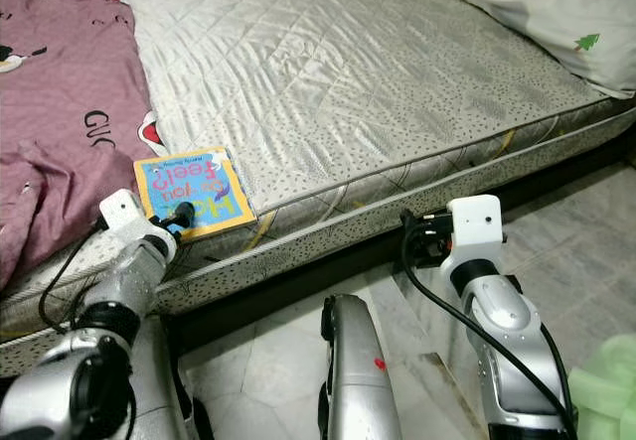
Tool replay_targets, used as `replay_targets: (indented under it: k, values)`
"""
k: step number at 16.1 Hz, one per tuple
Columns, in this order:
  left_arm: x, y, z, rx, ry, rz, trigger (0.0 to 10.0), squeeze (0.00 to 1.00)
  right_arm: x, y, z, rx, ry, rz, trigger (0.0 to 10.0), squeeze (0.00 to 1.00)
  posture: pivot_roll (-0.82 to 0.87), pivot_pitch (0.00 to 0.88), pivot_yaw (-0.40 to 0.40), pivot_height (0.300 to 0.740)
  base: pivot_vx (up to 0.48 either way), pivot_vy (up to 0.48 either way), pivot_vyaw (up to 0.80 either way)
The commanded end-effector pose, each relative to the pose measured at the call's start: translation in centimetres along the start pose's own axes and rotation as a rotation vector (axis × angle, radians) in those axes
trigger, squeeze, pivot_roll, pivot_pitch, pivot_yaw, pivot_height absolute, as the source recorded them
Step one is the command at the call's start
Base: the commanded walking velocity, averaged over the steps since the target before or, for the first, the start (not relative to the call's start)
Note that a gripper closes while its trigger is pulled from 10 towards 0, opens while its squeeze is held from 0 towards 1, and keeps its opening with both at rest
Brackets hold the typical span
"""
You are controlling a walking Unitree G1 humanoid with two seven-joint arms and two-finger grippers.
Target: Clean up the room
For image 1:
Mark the colourful children's book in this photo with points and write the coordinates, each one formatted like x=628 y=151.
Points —
x=194 y=187

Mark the pink printed blanket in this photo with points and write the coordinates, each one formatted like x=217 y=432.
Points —
x=50 y=92

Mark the white pillow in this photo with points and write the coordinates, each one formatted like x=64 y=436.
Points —
x=547 y=8

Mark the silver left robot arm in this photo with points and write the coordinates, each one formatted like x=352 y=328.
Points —
x=134 y=281

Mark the grey speckled bed base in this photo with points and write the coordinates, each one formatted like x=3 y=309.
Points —
x=288 y=251

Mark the silver left robot leg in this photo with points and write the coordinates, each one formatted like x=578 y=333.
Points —
x=171 y=380

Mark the silver robot leg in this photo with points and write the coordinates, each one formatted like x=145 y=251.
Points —
x=358 y=380
x=171 y=380

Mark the silver right robot leg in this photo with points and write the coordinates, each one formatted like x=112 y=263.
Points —
x=358 y=380

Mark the grey quilted mattress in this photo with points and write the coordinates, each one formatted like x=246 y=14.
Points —
x=318 y=63

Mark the light green cloth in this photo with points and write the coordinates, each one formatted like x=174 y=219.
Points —
x=606 y=390

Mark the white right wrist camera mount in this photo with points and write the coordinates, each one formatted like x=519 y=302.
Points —
x=477 y=221

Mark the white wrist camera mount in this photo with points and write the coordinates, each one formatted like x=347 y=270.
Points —
x=477 y=221
x=124 y=212

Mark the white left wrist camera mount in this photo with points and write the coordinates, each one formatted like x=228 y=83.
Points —
x=124 y=212

